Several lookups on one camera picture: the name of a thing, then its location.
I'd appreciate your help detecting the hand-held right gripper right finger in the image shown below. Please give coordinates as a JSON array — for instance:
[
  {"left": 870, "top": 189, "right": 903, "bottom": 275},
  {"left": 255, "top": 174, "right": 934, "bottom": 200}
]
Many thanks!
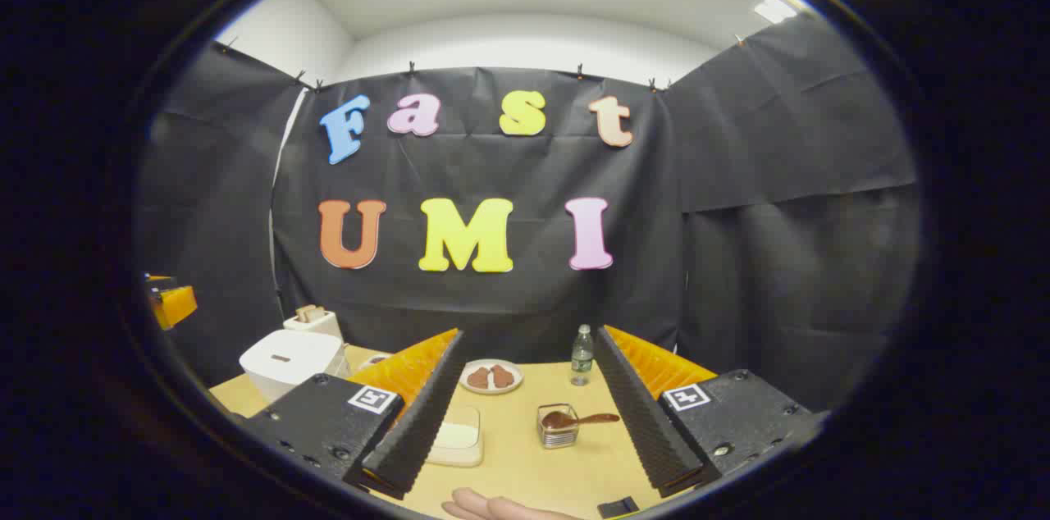
[{"left": 596, "top": 326, "right": 825, "bottom": 498}]

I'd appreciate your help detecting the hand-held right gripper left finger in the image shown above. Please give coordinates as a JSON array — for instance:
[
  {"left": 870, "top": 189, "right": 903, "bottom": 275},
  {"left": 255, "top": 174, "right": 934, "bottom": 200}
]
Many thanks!
[{"left": 242, "top": 329, "right": 466, "bottom": 502}]

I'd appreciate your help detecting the clear box of rice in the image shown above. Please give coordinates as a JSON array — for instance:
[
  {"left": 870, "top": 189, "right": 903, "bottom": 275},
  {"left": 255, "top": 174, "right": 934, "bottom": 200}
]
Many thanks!
[{"left": 425, "top": 405, "right": 485, "bottom": 468}]

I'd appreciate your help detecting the brown wooden spoon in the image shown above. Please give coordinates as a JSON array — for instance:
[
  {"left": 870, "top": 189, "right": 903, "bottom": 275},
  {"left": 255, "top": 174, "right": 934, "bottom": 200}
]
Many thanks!
[{"left": 541, "top": 411, "right": 621, "bottom": 431}]

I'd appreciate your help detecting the metal wire chopstick holder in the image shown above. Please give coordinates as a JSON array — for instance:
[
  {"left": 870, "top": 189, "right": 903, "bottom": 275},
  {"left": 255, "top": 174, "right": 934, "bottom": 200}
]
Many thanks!
[{"left": 537, "top": 403, "right": 580, "bottom": 449}]

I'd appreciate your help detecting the white rice cooker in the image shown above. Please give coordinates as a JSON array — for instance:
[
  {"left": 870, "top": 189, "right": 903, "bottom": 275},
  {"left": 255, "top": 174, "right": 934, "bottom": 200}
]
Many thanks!
[{"left": 239, "top": 329, "right": 345, "bottom": 404}]

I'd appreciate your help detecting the white round plate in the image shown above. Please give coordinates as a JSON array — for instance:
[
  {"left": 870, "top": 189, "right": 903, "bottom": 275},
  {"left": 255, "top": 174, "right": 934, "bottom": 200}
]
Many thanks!
[{"left": 459, "top": 359, "right": 524, "bottom": 395}]

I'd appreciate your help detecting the clear plastic water bottle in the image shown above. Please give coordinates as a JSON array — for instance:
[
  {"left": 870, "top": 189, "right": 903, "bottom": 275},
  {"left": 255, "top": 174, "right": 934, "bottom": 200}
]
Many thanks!
[{"left": 570, "top": 324, "right": 594, "bottom": 386}]

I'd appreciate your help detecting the white toaster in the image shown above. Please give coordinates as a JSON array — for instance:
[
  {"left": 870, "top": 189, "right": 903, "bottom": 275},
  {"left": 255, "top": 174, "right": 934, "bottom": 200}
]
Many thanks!
[{"left": 283, "top": 305, "right": 344, "bottom": 340}]

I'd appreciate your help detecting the black backdrop cloth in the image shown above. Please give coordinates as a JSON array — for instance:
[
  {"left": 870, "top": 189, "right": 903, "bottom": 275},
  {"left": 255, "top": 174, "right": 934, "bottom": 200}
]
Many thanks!
[{"left": 135, "top": 16, "right": 920, "bottom": 414}]

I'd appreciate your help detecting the small ceiling light panel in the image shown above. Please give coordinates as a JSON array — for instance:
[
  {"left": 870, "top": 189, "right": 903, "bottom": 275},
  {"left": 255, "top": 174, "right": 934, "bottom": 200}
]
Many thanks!
[{"left": 753, "top": 0, "right": 798, "bottom": 25}]

